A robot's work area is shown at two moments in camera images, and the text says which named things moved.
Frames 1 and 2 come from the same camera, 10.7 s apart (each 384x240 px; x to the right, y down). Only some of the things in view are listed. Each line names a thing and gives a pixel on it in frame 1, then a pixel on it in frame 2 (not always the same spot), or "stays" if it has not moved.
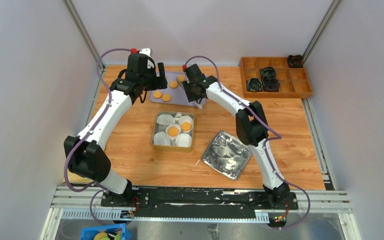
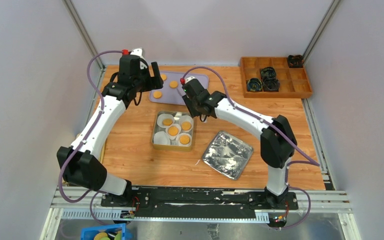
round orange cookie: (186, 126) stays
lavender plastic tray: (175, 94) stays
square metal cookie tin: (173, 131) stays
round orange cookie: (166, 97) to (184, 139)
